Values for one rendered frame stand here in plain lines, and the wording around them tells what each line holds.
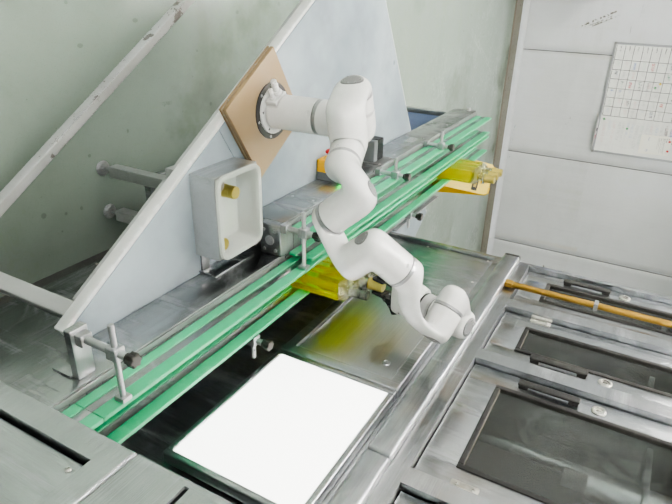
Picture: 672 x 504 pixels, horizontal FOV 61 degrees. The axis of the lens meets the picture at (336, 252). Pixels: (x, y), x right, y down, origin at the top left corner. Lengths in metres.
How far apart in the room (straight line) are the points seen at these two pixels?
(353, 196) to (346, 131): 0.19
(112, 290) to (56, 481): 0.63
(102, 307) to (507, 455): 0.95
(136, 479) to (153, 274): 0.75
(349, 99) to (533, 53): 6.05
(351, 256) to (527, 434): 0.59
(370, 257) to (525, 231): 6.65
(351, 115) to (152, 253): 0.57
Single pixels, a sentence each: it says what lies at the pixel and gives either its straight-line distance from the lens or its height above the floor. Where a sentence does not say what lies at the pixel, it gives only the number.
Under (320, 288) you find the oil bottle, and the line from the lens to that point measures 1.60.
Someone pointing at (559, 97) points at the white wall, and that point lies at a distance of 7.36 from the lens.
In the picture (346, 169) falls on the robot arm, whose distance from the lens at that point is 1.26.
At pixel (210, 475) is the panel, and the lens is 1.25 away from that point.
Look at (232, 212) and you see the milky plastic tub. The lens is 1.59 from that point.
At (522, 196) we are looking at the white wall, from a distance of 7.70.
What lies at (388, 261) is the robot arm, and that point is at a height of 1.28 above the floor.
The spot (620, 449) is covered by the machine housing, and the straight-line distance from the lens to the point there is 1.51.
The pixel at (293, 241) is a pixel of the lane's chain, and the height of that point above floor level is 0.88.
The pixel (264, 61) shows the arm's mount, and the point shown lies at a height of 0.77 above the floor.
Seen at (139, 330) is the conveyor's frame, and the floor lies 0.83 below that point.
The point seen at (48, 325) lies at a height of 0.32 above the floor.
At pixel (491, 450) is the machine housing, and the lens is 1.40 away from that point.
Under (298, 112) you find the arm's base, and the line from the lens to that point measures 1.56.
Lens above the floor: 1.72
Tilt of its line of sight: 26 degrees down
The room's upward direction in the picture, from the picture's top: 105 degrees clockwise
